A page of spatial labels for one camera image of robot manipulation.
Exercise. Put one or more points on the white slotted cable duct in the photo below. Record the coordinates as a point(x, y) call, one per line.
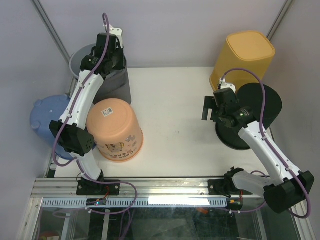
point(140, 202)

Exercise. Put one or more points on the yellow mesh waste bin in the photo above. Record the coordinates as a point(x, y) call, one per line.
point(250, 50)

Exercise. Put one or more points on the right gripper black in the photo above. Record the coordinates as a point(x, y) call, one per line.
point(209, 103)

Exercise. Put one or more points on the black plastic bin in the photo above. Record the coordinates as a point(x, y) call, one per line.
point(250, 95)

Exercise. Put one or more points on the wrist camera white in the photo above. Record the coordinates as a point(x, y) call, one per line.
point(222, 84)
point(118, 32)

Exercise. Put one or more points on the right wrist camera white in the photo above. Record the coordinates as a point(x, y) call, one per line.
point(222, 84)

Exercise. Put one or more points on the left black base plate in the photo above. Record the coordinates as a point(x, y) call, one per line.
point(89, 188)

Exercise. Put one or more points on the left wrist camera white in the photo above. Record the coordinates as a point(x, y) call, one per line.
point(118, 32)

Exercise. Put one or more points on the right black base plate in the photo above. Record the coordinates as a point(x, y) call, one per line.
point(222, 187)

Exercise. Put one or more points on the aluminium mounting rail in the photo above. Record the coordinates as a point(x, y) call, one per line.
point(129, 187)

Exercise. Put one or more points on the peach plastic bucket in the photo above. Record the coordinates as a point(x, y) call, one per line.
point(116, 130)

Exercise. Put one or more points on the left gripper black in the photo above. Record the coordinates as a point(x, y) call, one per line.
point(120, 66)

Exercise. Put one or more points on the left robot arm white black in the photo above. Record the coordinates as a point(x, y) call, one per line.
point(103, 75)

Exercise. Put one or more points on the blue plastic bucket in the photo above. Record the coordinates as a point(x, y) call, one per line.
point(47, 120)

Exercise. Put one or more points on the grey slotted waste bin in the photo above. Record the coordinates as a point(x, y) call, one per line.
point(115, 86)

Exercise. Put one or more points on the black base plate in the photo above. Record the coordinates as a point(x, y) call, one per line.
point(89, 188)
point(222, 187)

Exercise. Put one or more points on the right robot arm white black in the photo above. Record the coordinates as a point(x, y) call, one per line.
point(241, 122)

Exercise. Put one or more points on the light grey bin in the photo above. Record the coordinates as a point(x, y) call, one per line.
point(77, 57)

